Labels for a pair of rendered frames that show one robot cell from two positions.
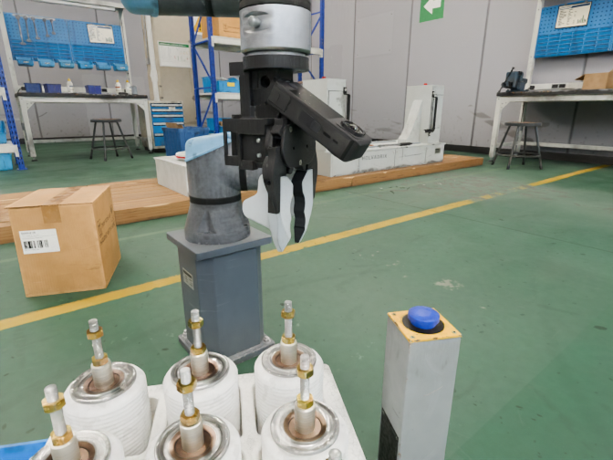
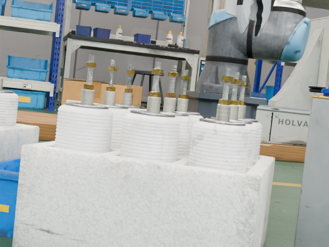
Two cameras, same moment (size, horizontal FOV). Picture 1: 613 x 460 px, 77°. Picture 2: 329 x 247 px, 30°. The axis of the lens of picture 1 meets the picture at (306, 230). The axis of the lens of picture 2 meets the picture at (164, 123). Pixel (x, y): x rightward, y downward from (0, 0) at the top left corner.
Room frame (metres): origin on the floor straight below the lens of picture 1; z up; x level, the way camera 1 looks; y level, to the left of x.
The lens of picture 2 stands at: (-0.73, -0.35, 0.29)
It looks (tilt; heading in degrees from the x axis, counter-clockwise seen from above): 3 degrees down; 24
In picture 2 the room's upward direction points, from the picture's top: 6 degrees clockwise
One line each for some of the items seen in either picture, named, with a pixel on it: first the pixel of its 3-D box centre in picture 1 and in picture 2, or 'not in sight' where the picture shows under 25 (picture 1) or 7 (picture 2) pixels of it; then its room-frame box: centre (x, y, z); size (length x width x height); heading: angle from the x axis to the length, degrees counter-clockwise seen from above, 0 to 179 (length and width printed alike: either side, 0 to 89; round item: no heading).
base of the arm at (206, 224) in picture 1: (216, 214); (224, 76); (0.86, 0.21, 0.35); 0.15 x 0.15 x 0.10
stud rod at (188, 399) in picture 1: (188, 402); (171, 85); (0.31, 0.12, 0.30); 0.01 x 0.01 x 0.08
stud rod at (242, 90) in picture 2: (288, 327); (242, 94); (0.45, 0.02, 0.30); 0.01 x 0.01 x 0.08
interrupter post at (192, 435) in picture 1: (192, 433); (169, 106); (0.31, 0.12, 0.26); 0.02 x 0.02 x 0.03
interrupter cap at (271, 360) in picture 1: (288, 359); (239, 119); (0.45, 0.02, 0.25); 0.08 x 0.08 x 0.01
